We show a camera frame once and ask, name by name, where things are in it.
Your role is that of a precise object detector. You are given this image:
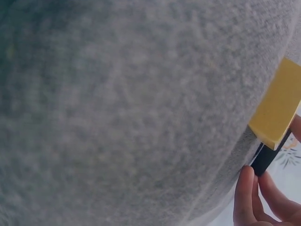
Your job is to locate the person's right hand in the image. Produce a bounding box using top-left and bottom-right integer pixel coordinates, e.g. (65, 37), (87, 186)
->
(232, 114), (301, 226)

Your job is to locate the yellow block with black handle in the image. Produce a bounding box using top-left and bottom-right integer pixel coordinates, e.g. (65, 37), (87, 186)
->
(248, 57), (301, 177)

